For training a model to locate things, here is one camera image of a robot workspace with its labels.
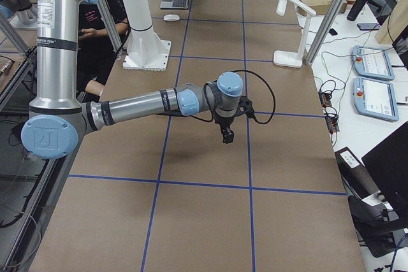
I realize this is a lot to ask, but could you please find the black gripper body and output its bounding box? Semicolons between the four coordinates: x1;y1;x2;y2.
214;96;254;135

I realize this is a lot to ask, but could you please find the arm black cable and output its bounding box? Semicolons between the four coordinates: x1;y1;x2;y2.
202;69;277;125

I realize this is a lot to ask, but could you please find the black monitor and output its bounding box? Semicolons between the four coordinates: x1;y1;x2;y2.
362;123;407;216

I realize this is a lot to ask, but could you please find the white desk lamp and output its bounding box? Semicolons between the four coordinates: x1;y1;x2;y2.
273;0;317;69

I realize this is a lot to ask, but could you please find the near teach pendant tablet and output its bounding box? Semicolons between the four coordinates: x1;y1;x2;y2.
353;76;399;122

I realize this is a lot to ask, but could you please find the black water bottle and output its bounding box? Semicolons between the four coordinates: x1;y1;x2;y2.
346;0;372;22

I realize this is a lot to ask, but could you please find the seated person in black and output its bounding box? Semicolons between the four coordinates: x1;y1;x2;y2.
76;4;116;97

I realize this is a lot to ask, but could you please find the white camera stand column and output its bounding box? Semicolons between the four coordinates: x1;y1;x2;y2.
123;0;171;71

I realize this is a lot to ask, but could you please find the white computer mouse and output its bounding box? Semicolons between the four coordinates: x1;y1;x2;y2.
163;14;180;22

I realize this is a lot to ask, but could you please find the teach pendant tablet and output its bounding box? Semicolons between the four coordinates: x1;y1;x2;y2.
353;76;399;122
352;45;395;81

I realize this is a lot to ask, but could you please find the smartphone on desk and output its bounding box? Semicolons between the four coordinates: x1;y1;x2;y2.
357;22;381;31

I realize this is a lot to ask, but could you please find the far teach pendant tablet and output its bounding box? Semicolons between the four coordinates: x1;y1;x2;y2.
352;45;395;81

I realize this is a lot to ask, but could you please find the cardboard box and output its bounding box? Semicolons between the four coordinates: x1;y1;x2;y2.
296;0;347;16

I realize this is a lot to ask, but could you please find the aluminium frame post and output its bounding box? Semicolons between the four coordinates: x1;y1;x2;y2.
305;0;343;66

